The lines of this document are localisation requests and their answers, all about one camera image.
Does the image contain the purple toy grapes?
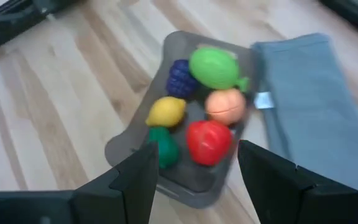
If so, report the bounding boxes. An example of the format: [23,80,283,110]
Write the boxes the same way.
[165,58,200,100]

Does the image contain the grey translucent plastic container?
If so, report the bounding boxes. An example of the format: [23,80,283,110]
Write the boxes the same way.
[104,30,261,210]

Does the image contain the dark green toy pepper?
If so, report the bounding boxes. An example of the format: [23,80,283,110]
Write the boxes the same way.
[148,126,180,170]

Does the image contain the yellow toy lemon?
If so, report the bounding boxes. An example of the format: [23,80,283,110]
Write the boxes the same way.
[145,96,188,129]

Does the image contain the light green toy mango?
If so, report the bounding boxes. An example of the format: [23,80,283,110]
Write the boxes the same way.
[188,46,250,93]

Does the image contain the pale orange toy peach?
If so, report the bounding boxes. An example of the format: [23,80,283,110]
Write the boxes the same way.
[204,88,248,126]

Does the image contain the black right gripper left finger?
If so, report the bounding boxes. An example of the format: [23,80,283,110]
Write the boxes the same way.
[72,141,160,224]

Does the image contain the folded grey-blue cloth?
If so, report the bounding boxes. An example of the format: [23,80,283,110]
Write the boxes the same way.
[250,32,358,192]

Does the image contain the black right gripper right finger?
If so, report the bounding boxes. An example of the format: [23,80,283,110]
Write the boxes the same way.
[237,139,358,224]

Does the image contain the red toy apple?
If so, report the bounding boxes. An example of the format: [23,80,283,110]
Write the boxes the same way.
[185,119,234,167]

